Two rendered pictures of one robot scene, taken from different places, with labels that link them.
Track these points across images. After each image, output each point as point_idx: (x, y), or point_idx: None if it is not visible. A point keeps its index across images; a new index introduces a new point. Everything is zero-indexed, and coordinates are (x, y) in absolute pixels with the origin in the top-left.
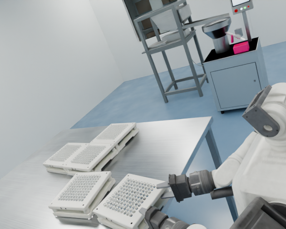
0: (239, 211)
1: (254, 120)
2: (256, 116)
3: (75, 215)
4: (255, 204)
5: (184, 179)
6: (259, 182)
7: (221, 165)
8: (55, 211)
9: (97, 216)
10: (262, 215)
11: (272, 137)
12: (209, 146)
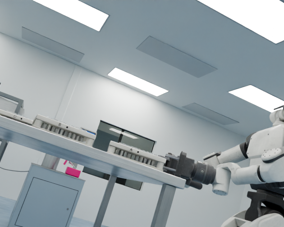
0: (271, 143)
1: None
2: None
3: (72, 140)
4: None
5: None
6: None
7: None
8: (39, 125)
9: (112, 147)
10: None
11: None
12: (104, 198)
